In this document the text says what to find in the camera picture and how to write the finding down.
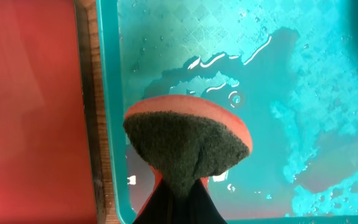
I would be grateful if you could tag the black red sponge tray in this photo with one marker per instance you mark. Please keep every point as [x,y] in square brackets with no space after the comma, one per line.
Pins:
[45,174]

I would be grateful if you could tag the teal plastic tray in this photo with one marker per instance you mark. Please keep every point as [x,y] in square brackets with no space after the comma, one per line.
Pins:
[287,68]

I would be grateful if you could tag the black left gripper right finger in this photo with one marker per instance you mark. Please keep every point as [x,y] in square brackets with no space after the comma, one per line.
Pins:
[199,208]

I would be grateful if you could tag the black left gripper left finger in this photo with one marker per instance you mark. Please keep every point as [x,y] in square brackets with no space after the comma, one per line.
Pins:
[159,208]

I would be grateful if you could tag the red green sponge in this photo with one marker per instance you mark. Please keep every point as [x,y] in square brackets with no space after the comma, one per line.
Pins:
[186,138]

